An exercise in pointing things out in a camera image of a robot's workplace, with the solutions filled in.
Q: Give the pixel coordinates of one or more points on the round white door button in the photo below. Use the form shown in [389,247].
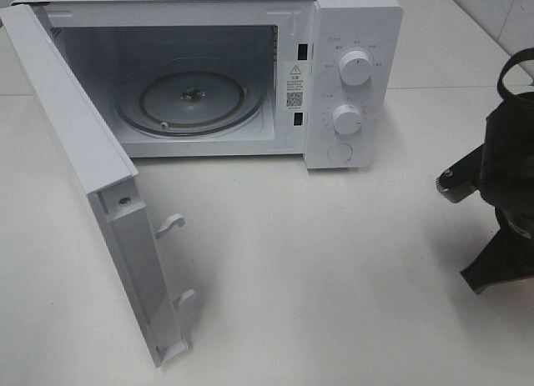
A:
[340,153]

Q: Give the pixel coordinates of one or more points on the white microwave oven body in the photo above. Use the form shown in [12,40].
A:
[292,47]

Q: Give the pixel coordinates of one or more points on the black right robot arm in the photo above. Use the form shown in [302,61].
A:
[506,183]

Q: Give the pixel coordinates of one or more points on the white microwave knob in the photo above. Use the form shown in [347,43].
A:
[355,67]
[347,119]

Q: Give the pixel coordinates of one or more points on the white microwave door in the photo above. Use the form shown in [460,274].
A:
[107,176]

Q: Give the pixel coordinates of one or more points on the glass microwave turntable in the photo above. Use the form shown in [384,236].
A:
[189,103]

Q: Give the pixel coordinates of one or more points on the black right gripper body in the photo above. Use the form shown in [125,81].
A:
[507,258]

